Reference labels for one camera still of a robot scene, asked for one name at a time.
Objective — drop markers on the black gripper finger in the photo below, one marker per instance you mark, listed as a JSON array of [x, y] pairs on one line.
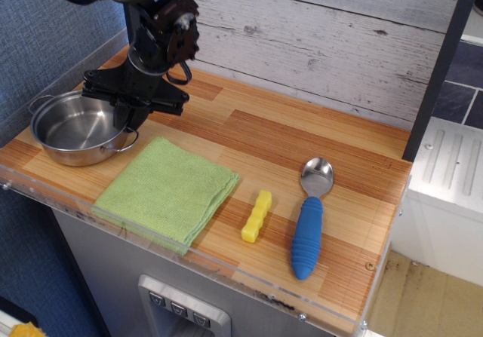
[[138, 115], [121, 115]]

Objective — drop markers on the yellow plastic toy block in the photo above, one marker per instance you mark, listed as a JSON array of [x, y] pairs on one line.
[[251, 229]]

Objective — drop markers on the silver button control panel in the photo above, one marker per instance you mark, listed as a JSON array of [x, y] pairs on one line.
[[172, 312]]

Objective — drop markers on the white ridged cabinet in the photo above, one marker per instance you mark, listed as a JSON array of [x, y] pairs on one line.
[[440, 218]]

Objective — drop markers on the silver metal pan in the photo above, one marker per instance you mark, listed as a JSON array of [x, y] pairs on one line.
[[78, 131]]

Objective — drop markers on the dark vertical post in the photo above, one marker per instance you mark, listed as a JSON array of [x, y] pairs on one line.
[[446, 54]]

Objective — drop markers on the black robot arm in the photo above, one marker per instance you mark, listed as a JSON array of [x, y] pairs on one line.
[[165, 38]]

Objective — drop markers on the clear acrylic table guard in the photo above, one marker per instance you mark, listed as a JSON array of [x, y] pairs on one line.
[[252, 283]]

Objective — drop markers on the blue handled metal spoon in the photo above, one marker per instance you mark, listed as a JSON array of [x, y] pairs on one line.
[[316, 179]]

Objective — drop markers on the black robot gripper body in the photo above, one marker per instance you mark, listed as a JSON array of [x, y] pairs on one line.
[[129, 89]]

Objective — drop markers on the green folded cloth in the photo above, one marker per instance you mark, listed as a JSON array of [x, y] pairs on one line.
[[166, 195]]

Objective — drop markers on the yellow object bottom left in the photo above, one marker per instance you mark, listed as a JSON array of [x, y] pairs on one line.
[[26, 330]]

